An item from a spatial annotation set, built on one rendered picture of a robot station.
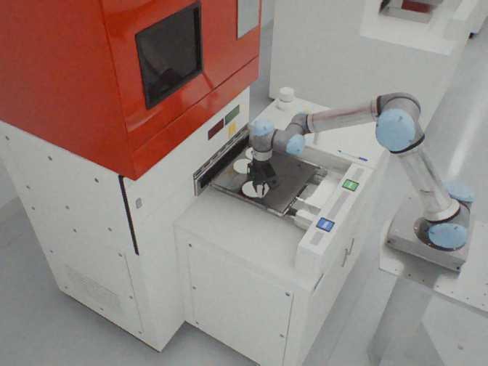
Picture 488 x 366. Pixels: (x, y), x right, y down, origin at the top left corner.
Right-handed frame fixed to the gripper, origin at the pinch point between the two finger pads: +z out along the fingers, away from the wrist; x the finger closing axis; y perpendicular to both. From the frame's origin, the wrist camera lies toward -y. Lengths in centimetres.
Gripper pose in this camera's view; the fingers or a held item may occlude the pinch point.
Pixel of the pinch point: (262, 196)
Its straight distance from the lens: 185.7
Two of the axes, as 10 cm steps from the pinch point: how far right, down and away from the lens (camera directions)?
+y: -4.8, -5.9, 6.5
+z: -0.2, 7.4, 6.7
